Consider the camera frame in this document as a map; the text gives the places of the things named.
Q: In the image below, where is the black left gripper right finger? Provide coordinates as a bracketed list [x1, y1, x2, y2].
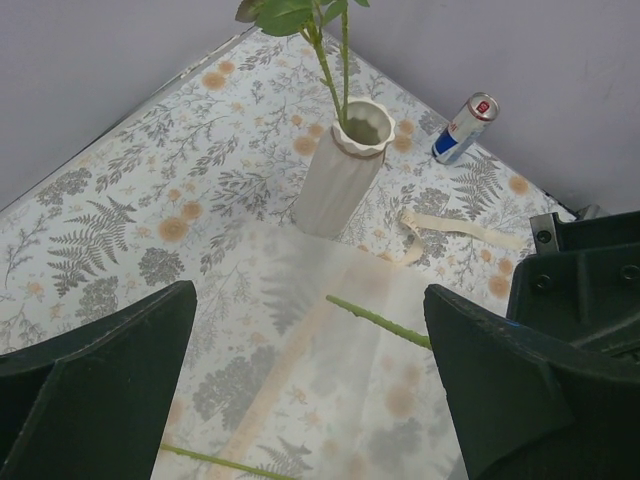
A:
[424, 284, 639, 479]

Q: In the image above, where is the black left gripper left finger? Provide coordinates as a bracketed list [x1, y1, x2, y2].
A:
[1, 281, 197, 479]

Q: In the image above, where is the pink rose stem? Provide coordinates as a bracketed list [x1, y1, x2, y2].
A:
[160, 443, 294, 480]
[326, 295, 432, 350]

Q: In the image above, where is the cream printed ribbon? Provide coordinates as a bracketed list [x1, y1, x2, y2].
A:
[209, 209, 522, 479]

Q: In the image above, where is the white wrapping paper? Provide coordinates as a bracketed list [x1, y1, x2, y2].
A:
[153, 222, 466, 479]

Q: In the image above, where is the white rose stem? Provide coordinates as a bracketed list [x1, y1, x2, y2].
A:
[235, 0, 351, 132]

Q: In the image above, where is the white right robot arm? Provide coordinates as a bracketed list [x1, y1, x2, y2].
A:
[507, 212, 639, 364]

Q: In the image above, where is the white ribbed ceramic vase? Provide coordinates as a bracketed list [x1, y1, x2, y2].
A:
[294, 97, 396, 238]

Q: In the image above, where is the floral patterned table mat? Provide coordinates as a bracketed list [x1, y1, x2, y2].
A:
[1, 33, 558, 352]

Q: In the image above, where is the blue and white drink can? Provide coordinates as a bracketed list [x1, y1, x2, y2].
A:
[432, 92, 500, 165]

